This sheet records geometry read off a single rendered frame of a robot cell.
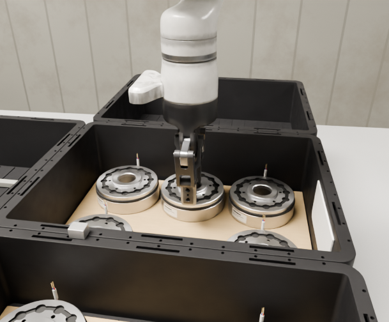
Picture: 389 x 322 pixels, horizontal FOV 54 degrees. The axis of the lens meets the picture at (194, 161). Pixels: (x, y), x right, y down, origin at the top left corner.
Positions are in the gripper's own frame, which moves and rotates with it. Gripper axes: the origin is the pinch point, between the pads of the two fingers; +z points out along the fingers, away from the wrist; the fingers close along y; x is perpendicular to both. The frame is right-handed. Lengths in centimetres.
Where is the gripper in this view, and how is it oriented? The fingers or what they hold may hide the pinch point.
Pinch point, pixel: (191, 184)
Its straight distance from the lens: 57.8
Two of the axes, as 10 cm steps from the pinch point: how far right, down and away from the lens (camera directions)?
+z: 0.1, 8.8, 4.8
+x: -9.9, -0.5, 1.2
